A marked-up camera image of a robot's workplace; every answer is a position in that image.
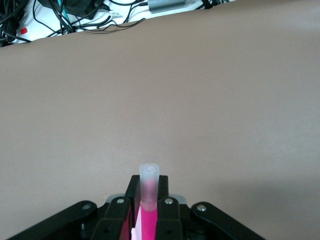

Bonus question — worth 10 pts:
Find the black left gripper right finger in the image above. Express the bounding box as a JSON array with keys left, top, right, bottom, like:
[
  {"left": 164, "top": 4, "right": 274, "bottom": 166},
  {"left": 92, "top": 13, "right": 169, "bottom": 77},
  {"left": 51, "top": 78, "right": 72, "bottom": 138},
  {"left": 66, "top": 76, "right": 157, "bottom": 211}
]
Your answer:
[{"left": 154, "top": 174, "right": 185, "bottom": 240}]

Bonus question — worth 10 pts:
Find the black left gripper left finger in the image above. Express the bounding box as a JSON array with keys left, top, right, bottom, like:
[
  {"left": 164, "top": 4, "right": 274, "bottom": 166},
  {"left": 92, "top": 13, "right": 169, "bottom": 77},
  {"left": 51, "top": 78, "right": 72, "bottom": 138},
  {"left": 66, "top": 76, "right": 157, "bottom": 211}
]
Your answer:
[{"left": 91, "top": 174, "right": 141, "bottom": 240}]

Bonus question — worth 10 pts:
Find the black cable bundle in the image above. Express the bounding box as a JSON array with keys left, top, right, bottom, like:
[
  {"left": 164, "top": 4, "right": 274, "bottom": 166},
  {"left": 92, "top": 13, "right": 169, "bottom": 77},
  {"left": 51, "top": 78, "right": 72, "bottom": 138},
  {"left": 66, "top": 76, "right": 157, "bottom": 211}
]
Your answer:
[{"left": 0, "top": 0, "right": 226, "bottom": 48}]

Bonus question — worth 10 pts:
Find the tangle of black cables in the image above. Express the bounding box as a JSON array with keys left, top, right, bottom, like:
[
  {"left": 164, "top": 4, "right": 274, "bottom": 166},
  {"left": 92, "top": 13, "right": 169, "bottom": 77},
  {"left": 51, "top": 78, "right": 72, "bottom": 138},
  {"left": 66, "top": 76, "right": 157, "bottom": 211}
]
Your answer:
[{"left": 13, "top": 0, "right": 131, "bottom": 45}]

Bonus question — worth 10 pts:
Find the grey power adapter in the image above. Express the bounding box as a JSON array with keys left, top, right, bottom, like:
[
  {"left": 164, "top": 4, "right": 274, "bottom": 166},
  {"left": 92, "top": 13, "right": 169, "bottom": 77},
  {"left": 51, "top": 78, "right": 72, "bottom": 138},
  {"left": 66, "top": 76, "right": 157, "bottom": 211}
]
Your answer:
[{"left": 147, "top": 0, "right": 187, "bottom": 14}]

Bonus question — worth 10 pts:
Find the pink marker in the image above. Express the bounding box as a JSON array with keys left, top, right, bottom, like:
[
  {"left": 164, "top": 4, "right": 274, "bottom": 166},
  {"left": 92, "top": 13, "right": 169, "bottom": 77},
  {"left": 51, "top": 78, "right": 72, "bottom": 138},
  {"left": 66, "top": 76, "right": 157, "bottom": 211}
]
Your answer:
[{"left": 130, "top": 163, "right": 161, "bottom": 240}]

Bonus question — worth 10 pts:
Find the black power adapter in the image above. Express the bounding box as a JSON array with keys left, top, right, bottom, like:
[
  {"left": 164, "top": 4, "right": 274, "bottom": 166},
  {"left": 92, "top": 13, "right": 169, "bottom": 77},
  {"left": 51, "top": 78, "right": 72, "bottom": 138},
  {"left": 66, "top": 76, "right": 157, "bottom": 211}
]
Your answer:
[{"left": 39, "top": 0, "right": 97, "bottom": 17}]

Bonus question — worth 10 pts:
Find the brown table cover sheet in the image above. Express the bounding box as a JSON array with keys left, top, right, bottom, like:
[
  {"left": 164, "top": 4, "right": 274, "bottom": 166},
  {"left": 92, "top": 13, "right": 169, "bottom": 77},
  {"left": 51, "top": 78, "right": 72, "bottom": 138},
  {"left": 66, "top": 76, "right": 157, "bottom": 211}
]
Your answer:
[{"left": 0, "top": 0, "right": 320, "bottom": 240}]

